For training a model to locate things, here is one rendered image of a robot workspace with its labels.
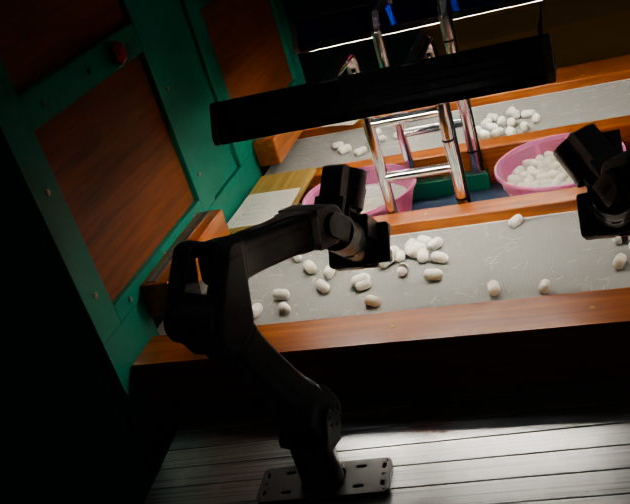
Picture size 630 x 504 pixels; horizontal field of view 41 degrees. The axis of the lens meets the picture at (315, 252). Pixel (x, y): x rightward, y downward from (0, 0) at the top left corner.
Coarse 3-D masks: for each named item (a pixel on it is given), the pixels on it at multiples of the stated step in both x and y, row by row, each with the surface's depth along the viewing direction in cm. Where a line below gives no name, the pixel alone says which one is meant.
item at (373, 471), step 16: (304, 464) 120; (320, 464) 120; (336, 464) 122; (352, 464) 126; (368, 464) 125; (384, 464) 124; (272, 480) 128; (288, 480) 127; (304, 480) 122; (320, 480) 121; (336, 480) 122; (352, 480) 123; (368, 480) 122; (384, 480) 121; (272, 496) 125; (288, 496) 124; (304, 496) 123; (320, 496) 122; (336, 496) 121; (352, 496) 121; (368, 496) 120; (384, 496) 120
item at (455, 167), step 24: (432, 48) 159; (336, 72) 152; (384, 120) 169; (408, 120) 167; (456, 144) 168; (384, 168) 174; (432, 168) 171; (456, 168) 170; (384, 192) 176; (456, 192) 172
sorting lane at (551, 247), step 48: (480, 240) 162; (528, 240) 157; (576, 240) 152; (288, 288) 167; (336, 288) 162; (384, 288) 156; (432, 288) 152; (480, 288) 147; (528, 288) 143; (576, 288) 139
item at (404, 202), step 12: (360, 168) 204; (372, 168) 203; (396, 168) 199; (408, 168) 195; (408, 180) 195; (312, 192) 200; (408, 192) 185; (396, 204) 183; (408, 204) 188; (372, 216) 182
